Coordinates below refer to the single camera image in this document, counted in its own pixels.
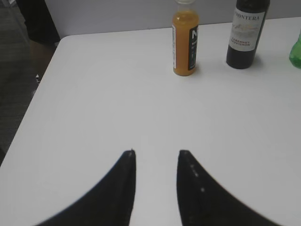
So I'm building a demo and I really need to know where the red wine bottle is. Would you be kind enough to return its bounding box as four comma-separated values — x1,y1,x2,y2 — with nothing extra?
226,0,270,69

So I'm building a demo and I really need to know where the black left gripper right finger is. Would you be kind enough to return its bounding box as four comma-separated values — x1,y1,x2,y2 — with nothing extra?
177,150,275,226

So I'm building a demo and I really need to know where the green sprite bottle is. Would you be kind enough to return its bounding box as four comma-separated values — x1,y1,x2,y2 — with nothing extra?
289,33,301,69

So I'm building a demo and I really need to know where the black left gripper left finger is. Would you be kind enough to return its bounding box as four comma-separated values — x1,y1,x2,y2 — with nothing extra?
39,150,136,226

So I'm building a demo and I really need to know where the orange juice bottle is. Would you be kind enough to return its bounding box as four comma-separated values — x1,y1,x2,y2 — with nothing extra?
172,0,199,76

